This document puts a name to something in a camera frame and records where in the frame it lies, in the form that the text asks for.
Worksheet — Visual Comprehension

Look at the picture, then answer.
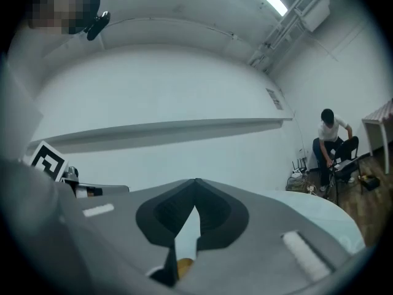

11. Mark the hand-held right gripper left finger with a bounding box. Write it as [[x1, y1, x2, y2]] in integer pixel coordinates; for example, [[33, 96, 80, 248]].
[[56, 179, 196, 295]]

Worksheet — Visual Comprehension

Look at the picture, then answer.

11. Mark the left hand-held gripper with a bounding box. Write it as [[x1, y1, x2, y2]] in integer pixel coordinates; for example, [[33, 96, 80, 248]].
[[29, 140, 130, 200]]

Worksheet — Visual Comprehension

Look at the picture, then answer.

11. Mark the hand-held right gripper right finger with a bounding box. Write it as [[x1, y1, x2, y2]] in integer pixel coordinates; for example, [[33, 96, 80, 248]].
[[184, 178, 357, 295]]

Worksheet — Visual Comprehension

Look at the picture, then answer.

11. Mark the white router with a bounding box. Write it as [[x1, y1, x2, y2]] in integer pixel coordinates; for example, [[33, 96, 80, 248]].
[[290, 160, 308, 179]]

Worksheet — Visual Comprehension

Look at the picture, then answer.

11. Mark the round light blue table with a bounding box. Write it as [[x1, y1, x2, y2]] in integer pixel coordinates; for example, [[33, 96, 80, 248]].
[[260, 189, 367, 255]]

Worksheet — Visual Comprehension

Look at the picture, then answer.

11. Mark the blue chair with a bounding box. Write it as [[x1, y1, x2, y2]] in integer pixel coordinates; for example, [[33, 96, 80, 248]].
[[312, 137, 325, 169]]

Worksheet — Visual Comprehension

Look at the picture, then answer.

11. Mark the black folding chair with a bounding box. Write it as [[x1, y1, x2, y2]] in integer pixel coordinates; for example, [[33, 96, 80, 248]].
[[326, 135, 364, 197]]

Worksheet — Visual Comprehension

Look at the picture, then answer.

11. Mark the yellow black toolbox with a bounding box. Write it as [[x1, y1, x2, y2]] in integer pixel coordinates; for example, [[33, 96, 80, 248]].
[[358, 173, 381, 192]]

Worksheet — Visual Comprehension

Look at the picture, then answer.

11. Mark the black hair clip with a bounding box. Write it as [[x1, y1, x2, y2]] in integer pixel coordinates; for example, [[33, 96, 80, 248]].
[[86, 10, 112, 42]]

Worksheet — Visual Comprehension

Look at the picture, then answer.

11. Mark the white desk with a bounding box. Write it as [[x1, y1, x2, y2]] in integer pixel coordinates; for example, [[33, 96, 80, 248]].
[[361, 114, 393, 175]]

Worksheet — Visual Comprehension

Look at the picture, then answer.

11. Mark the person's head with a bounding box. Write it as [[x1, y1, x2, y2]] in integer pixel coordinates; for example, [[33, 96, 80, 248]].
[[25, 0, 102, 36]]

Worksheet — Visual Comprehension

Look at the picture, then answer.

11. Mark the pink white patterned cover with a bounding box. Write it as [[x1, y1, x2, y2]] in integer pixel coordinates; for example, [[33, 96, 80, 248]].
[[366, 98, 393, 122]]

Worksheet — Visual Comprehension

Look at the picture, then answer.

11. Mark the white ceiling box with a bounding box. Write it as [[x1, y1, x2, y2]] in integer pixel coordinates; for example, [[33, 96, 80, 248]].
[[302, 0, 332, 33]]

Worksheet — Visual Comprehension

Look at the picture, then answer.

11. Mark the pile of tangled cables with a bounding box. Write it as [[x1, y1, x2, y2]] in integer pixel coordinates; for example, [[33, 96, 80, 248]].
[[286, 176, 324, 197]]

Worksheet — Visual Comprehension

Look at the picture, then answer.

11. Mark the white wall vent grille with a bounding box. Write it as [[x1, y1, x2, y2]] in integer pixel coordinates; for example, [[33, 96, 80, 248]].
[[265, 87, 284, 111]]

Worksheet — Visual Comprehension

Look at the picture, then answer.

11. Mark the white ceiling cable tray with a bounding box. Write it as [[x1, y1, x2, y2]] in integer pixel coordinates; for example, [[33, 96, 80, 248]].
[[247, 0, 323, 74]]

